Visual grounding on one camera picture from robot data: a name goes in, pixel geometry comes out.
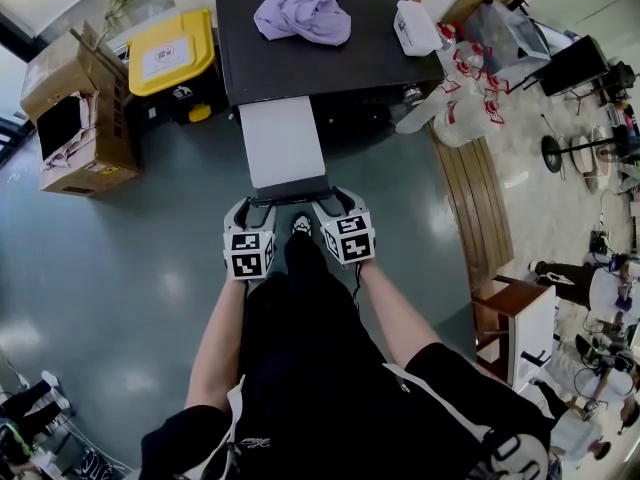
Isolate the white pull-out drawer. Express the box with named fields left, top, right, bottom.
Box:
left=234, top=95, right=334, bottom=204

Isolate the cluster of clear water jugs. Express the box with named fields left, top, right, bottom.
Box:
left=394, top=20, right=511, bottom=149

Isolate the brown cardboard box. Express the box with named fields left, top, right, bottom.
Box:
left=19, top=20, right=142, bottom=199

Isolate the black standing fan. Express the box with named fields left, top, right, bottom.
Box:
left=541, top=125, right=640, bottom=194

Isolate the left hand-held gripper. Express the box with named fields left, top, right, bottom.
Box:
left=222, top=196, right=279, bottom=283

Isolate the purple crumpled cloth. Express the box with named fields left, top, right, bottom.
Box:
left=253, top=0, right=353, bottom=47

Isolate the wooden slatted step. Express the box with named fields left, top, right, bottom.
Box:
left=428, top=127, right=516, bottom=294

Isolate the person's right forearm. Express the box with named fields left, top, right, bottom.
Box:
left=357, top=261, right=444, bottom=369

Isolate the white round cushion seat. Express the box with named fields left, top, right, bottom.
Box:
left=569, top=135, right=596, bottom=174

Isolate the clear plastic storage bin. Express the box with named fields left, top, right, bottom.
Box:
left=462, top=0, right=551, bottom=89

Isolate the person's left forearm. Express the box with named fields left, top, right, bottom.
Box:
left=184, top=277, right=249, bottom=412

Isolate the black cabinet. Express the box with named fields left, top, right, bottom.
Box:
left=538, top=35, right=611, bottom=98

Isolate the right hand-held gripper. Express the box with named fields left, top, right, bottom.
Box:
left=310, top=185, right=378, bottom=267

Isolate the person's black clothing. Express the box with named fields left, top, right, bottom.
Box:
left=139, top=232, right=556, bottom=480

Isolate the white table with wooden legs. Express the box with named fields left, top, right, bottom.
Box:
left=471, top=275, right=558, bottom=389

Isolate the white plastic lidded box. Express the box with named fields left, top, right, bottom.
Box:
left=393, top=0, right=444, bottom=58

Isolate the person's black white shoe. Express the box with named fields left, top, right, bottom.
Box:
left=290, top=212, right=315, bottom=237

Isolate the black bin with yellow lid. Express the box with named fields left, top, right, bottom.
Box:
left=126, top=7, right=226, bottom=127

